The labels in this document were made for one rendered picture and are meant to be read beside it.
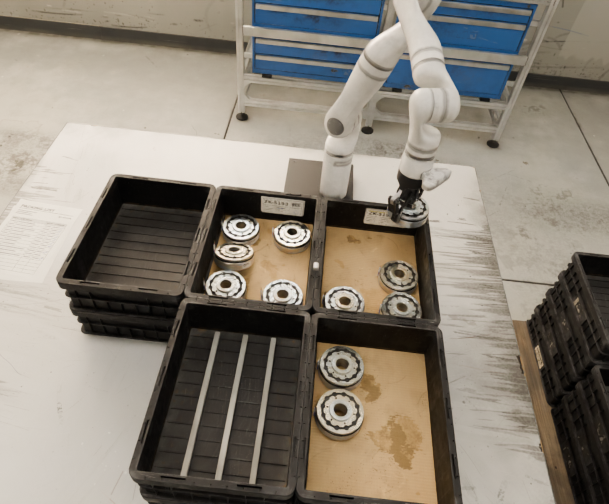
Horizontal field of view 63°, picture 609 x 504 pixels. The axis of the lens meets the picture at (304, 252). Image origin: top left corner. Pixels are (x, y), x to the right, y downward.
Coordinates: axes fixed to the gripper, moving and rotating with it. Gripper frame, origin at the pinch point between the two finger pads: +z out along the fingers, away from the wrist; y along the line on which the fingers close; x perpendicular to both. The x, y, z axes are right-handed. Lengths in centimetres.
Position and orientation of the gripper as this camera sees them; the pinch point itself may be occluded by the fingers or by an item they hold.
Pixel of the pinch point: (401, 212)
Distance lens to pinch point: 130.9
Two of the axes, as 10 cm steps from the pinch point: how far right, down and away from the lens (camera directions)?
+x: 6.9, 5.7, -4.5
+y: -7.2, 4.8, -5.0
